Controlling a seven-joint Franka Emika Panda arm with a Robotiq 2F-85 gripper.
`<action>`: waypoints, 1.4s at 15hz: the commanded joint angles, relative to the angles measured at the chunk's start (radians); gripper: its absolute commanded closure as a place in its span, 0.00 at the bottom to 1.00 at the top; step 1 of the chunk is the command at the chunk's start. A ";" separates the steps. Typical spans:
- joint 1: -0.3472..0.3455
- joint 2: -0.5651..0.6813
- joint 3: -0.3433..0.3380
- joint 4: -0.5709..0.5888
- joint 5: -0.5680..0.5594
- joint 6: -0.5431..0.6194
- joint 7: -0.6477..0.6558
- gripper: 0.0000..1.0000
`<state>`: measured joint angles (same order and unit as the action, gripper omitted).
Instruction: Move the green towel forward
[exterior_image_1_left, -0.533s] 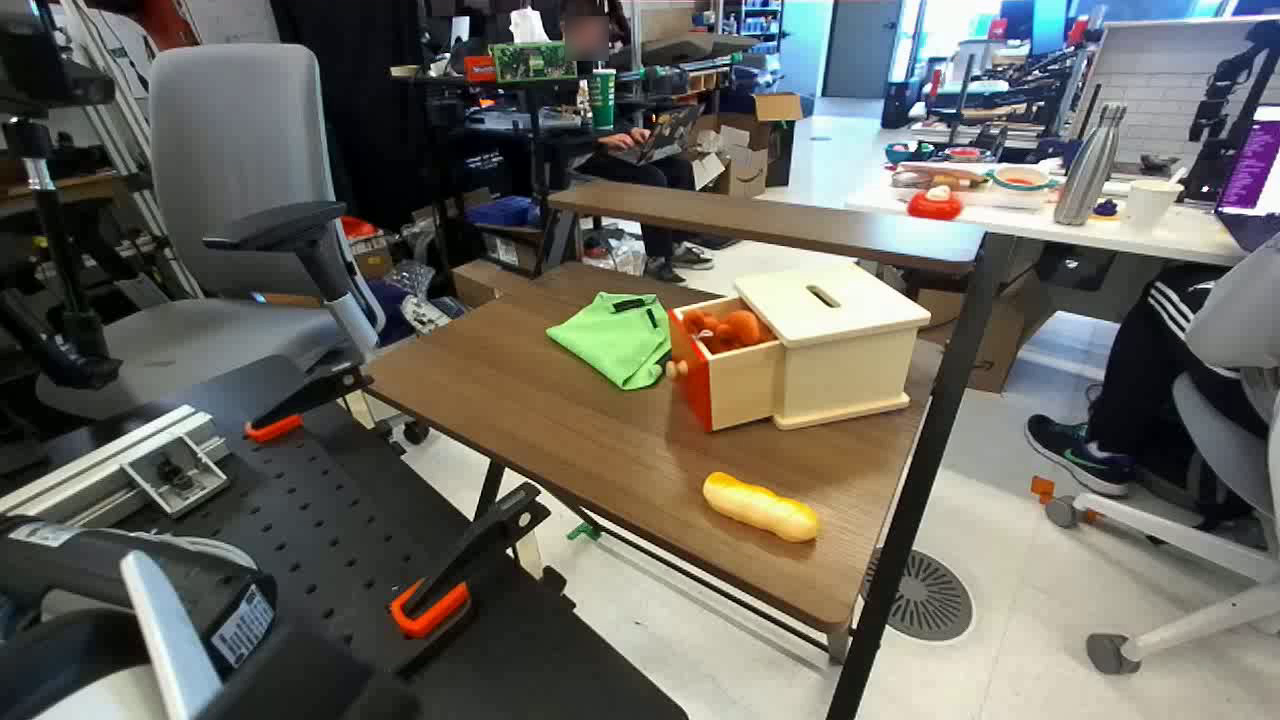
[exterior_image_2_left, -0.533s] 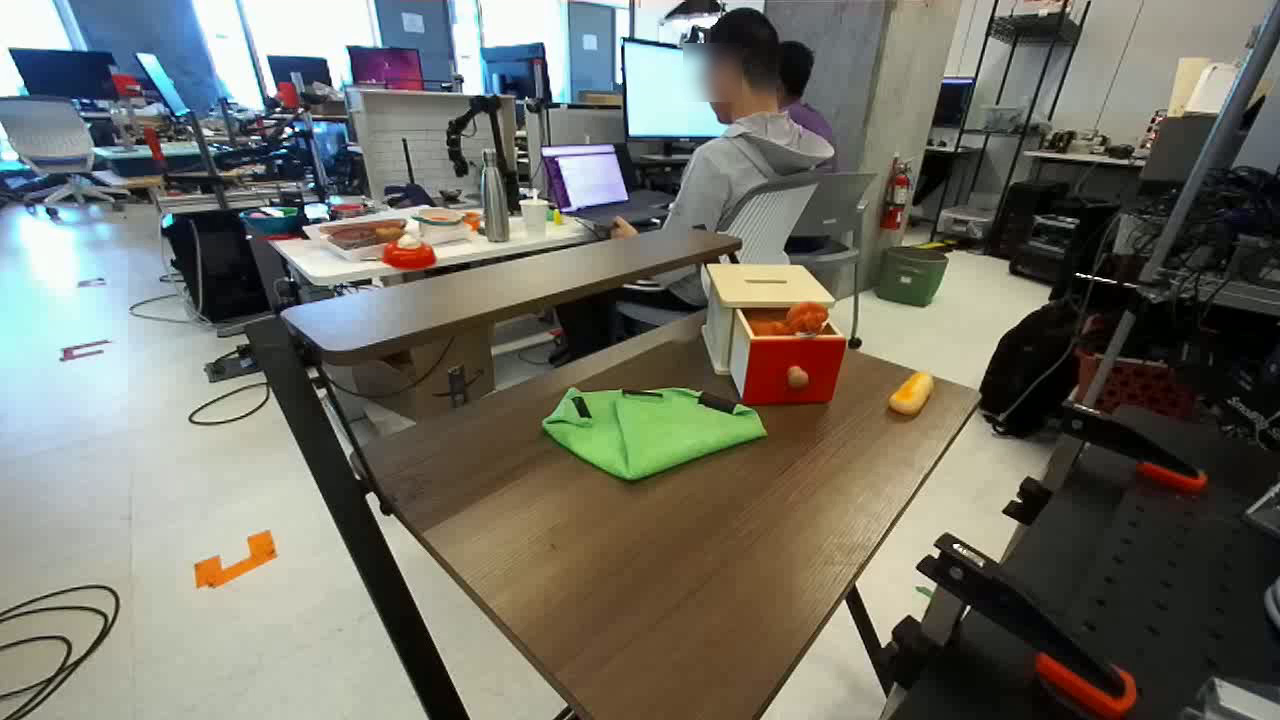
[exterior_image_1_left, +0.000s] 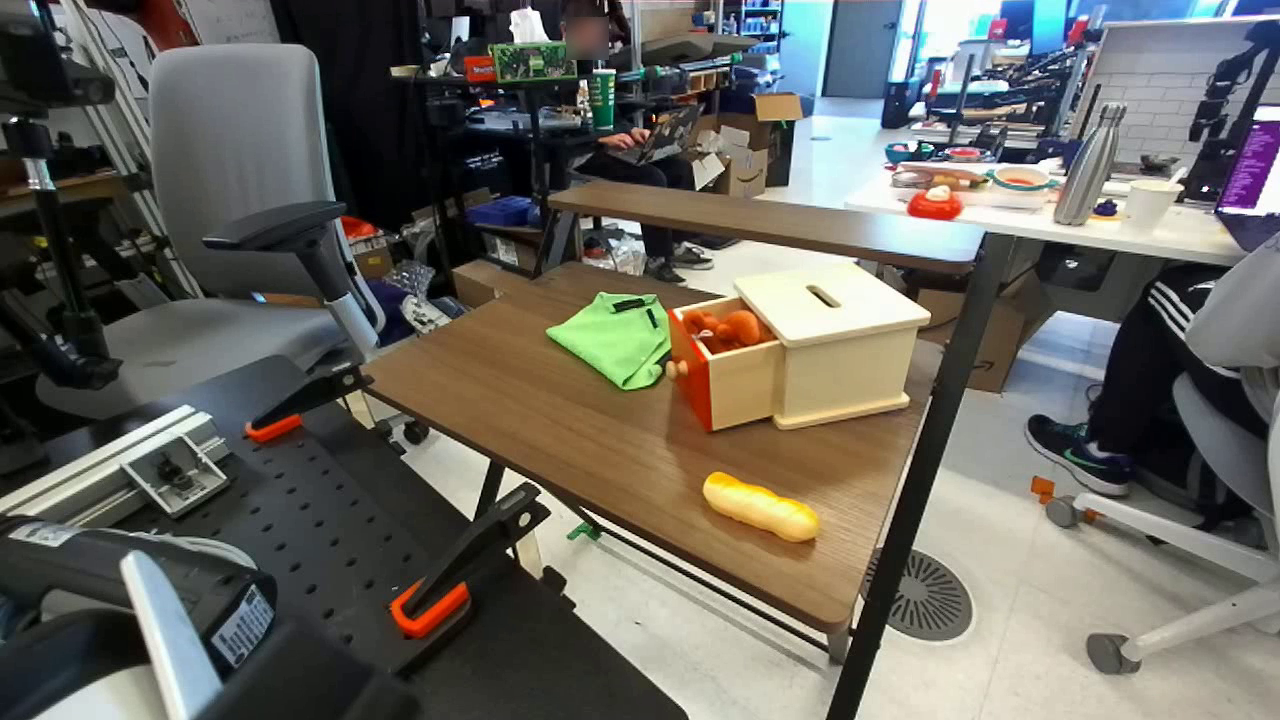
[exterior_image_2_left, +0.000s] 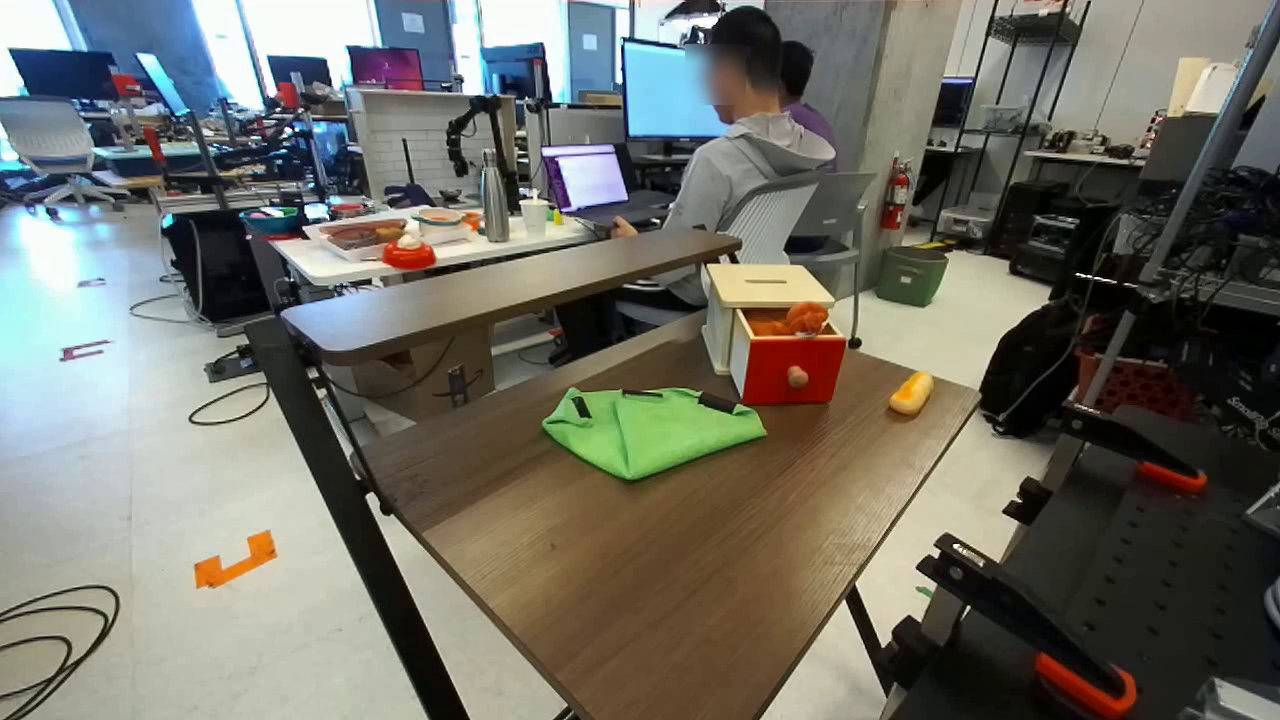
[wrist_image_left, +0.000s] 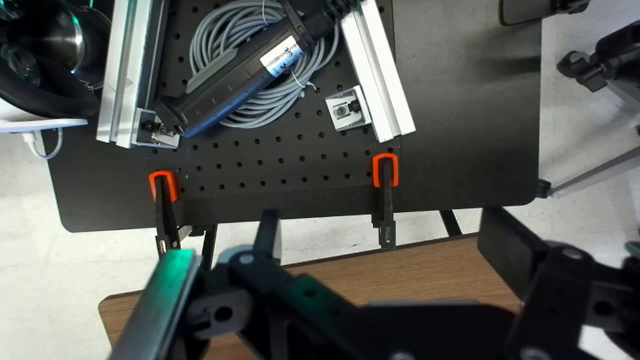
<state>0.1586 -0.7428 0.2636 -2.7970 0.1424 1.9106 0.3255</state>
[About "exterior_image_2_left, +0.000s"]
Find green towel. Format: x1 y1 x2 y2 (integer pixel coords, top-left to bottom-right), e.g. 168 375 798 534
540 383 771 484

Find light wooden box with slot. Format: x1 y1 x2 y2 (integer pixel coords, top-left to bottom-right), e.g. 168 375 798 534
699 260 840 382

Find red wooden drawer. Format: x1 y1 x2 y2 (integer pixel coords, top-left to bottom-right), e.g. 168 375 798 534
728 306 851 412

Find orange items in drawer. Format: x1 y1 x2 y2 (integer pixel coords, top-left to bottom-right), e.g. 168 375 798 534
743 306 831 339

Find raised dark wooden shelf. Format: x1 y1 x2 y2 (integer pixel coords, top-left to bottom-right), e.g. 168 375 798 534
274 229 743 360

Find open laptop with purple screen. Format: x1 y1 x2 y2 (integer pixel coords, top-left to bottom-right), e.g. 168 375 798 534
540 141 673 229

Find grey white office chair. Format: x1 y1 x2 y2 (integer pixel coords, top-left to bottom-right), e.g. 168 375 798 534
717 168 881 351

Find steel water bottle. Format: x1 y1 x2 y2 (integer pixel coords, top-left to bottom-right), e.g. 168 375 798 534
477 147 514 247

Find person in grey hoodie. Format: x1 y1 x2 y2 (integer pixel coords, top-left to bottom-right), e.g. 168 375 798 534
613 5 840 311

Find red bowl toy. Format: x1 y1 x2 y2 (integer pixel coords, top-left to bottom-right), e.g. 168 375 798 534
378 215 438 276

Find computer monitor with blue screen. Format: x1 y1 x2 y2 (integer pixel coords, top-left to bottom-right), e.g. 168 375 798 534
619 35 736 147

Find yellow bread toy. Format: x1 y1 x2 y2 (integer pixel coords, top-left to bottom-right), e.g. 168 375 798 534
882 369 937 421

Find green basket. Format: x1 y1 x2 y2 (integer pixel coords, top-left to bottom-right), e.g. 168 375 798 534
870 243 950 311

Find red fire extinguisher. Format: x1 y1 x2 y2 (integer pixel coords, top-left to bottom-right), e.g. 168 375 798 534
875 158 918 236

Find tray with food plates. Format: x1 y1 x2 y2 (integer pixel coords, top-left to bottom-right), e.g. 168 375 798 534
302 204 486 260

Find person in purple shirt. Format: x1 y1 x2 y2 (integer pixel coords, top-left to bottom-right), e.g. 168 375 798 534
776 35 840 147

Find white desk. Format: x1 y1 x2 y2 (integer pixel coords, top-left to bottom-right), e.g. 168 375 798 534
272 209 599 297

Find black backpack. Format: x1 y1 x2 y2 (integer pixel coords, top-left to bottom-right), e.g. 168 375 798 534
975 297 1093 446

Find black metal shelving rack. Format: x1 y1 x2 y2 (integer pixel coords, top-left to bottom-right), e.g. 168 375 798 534
948 0 1098 247

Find black perforated breadboard table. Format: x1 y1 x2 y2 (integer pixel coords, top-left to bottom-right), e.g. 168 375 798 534
882 435 1280 720

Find silver aluminium pole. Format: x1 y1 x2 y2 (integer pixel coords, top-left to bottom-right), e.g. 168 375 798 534
1077 0 1280 412

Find white swivel office chair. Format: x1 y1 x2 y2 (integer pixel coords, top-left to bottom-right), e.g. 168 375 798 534
0 95 140 221

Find black table leg frame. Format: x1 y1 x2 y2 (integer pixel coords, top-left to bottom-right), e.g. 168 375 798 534
245 316 473 720

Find black floor cable loop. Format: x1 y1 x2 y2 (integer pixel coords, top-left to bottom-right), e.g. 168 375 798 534
182 375 280 431

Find black clamp with orange handle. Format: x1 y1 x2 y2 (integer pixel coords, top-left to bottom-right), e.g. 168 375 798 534
910 534 1145 720
1059 395 1211 502

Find black floor cable coil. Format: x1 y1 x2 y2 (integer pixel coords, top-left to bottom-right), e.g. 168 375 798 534
0 579 123 720

